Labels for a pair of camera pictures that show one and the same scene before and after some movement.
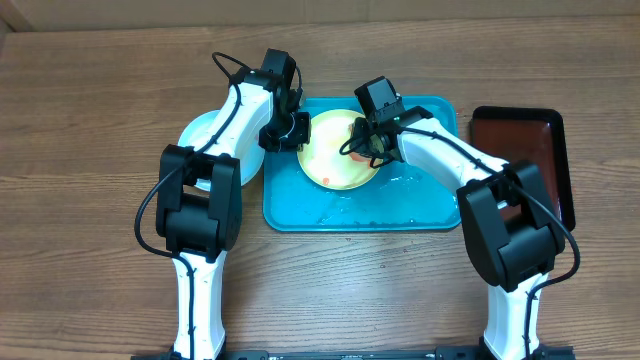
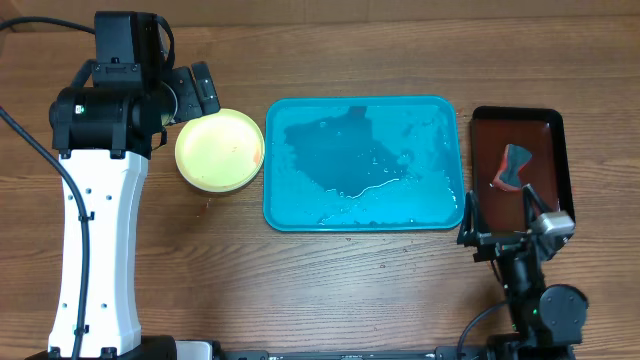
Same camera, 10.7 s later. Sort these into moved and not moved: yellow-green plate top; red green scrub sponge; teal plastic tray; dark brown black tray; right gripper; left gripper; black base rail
Moved: left gripper; right gripper; yellow-green plate top; red green scrub sponge
Not moved: teal plastic tray; black base rail; dark brown black tray
